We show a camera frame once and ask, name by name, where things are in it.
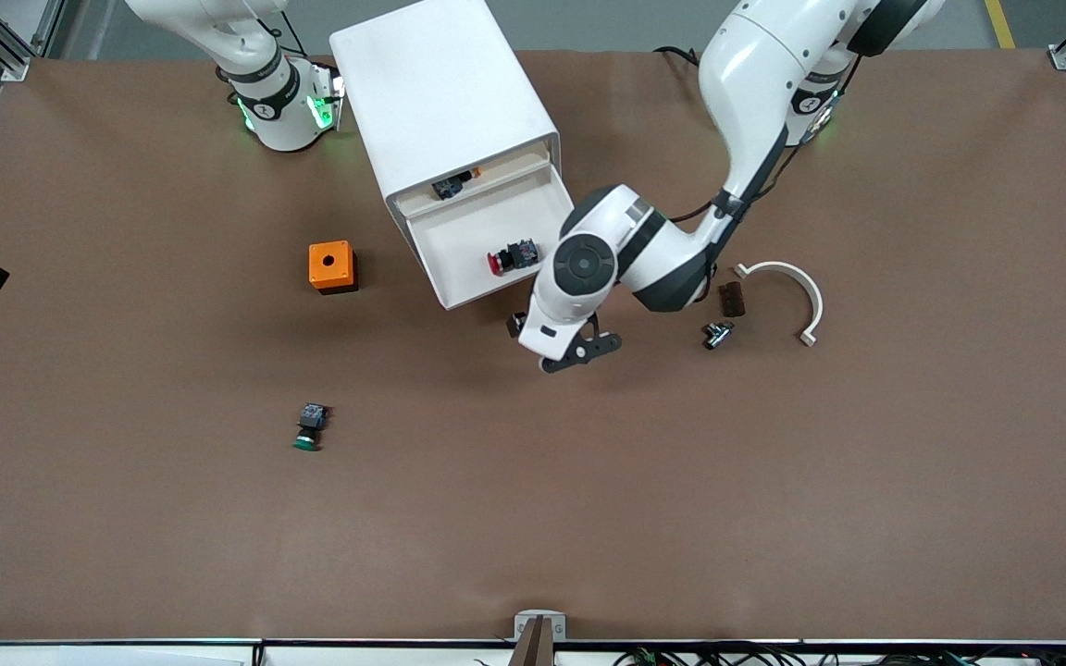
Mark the brown post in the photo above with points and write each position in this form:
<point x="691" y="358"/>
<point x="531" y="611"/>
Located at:
<point x="533" y="647"/>

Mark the chrome metal fitting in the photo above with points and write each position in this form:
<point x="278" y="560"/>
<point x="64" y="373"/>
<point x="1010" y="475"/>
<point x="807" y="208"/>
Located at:
<point x="716" y="336"/>

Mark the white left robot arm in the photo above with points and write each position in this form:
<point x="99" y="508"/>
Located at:
<point x="755" y="74"/>

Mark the green push button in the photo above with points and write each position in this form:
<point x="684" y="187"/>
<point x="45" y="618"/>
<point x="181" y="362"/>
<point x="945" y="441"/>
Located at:
<point x="311" y="421"/>

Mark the white drawer cabinet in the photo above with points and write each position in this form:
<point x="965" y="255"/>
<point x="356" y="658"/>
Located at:
<point x="431" y="83"/>

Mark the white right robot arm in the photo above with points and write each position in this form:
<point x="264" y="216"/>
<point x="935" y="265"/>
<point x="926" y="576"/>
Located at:
<point x="278" y="120"/>

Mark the white plastic drawer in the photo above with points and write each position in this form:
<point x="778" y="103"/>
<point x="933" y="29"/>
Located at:
<point x="519" y="169"/>
<point x="477" y="236"/>

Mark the red push button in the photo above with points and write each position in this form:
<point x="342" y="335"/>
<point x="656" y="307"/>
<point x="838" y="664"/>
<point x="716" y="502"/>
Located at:
<point x="519" y="252"/>

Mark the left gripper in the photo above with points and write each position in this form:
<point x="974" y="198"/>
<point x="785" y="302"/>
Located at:
<point x="516" y="325"/>

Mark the brown cylinder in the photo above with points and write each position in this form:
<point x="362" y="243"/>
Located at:
<point x="733" y="300"/>

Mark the orange box with hole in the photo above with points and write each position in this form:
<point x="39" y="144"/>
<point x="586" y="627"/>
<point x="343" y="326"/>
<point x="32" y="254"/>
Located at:
<point x="317" y="252"/>

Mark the small black blue component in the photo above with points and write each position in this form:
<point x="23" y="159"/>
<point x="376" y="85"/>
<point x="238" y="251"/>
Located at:
<point x="445" y="190"/>

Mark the grey metal bracket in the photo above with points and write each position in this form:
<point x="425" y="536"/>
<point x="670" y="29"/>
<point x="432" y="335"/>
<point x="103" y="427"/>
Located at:
<point x="524" y="624"/>

